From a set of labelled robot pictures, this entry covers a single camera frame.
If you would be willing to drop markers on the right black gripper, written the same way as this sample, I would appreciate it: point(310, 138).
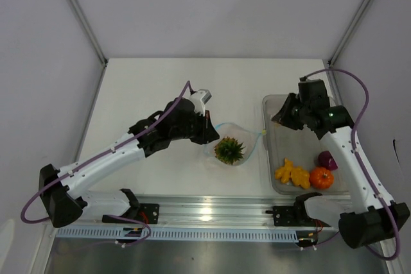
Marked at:
point(284, 117)

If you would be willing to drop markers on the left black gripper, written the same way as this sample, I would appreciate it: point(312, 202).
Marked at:
point(207, 133)

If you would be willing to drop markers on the toy pineapple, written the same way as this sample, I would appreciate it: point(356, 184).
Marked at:
point(229, 151)

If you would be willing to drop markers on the clear zip top bag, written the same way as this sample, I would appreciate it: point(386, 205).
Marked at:
point(229, 129)

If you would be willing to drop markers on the yellow toy squash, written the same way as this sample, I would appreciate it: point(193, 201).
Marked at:
point(298, 176)

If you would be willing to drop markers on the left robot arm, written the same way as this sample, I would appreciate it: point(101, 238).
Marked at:
point(65, 193)

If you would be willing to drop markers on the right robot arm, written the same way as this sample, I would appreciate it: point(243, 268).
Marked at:
point(374, 215)

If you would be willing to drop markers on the clear plastic food container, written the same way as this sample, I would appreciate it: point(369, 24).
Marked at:
point(301, 147)

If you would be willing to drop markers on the purple toy onion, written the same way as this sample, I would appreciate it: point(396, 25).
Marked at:
point(326, 160)

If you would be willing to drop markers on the orange toy pumpkin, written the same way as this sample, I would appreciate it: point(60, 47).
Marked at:
point(321, 178)

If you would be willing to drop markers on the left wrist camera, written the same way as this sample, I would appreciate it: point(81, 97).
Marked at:
point(199, 99)

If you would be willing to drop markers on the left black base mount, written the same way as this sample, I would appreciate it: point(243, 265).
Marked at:
point(148, 213)

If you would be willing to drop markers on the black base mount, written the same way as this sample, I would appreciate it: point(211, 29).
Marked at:
point(148, 213)
point(292, 216)

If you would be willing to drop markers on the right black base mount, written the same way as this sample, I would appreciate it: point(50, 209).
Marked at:
point(292, 216)

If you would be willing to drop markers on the right frame post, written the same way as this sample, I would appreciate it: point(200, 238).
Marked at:
point(348, 33)

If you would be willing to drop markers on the frame post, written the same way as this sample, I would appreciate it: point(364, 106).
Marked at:
point(80, 16)
point(348, 33)

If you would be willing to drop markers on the slotted cable duct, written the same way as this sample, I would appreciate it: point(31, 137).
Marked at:
point(180, 234)

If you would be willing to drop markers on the left frame post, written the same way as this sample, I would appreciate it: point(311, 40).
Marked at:
point(80, 16)

